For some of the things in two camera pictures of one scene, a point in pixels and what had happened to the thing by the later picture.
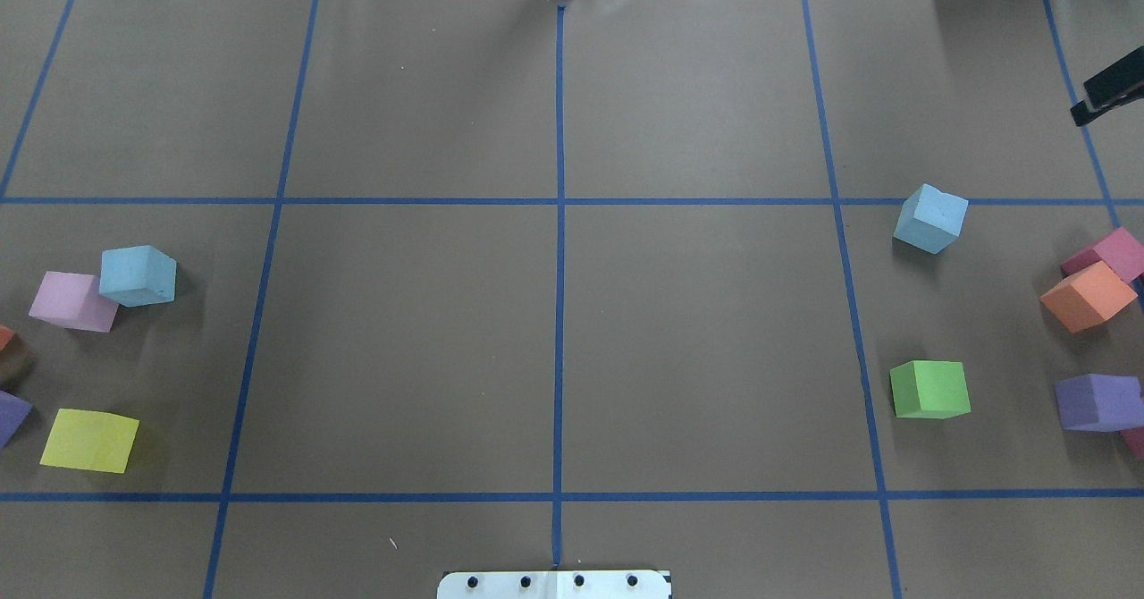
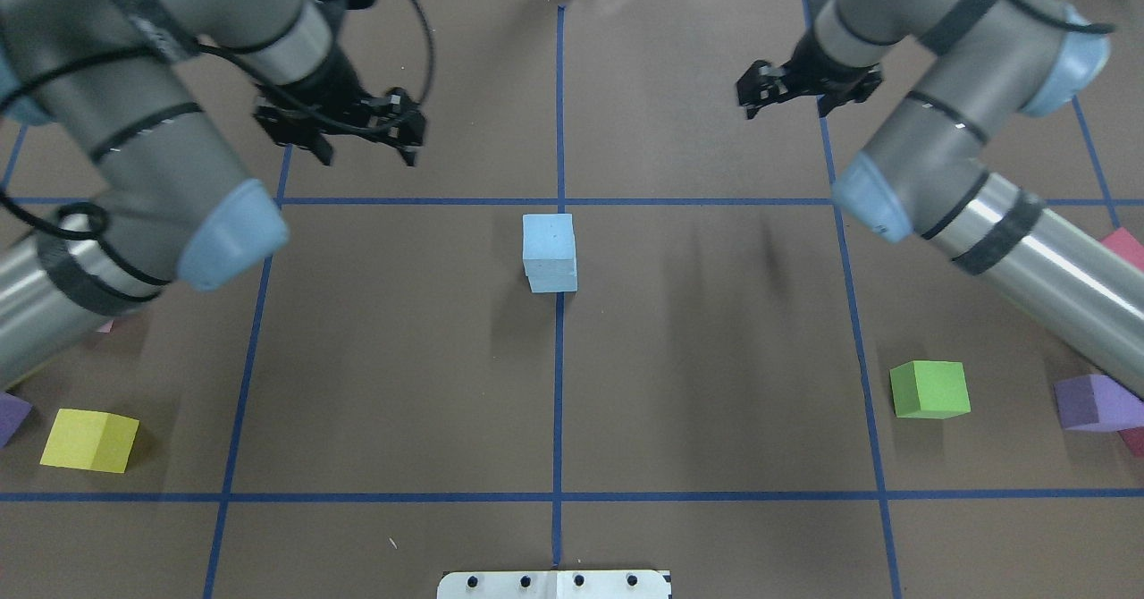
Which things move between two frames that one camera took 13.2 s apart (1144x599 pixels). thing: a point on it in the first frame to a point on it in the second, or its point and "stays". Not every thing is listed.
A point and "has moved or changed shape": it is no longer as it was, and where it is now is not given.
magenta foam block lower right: (1134, 436) stays
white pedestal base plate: (610, 584) stays
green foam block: (930, 390) stays
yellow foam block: (92, 440) stays
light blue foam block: (930, 219) has moved or changed shape
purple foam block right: (1097, 402) stays
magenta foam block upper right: (1122, 251) stays
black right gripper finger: (1122, 83) to (809, 71)
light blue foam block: (137, 275) has moved or changed shape
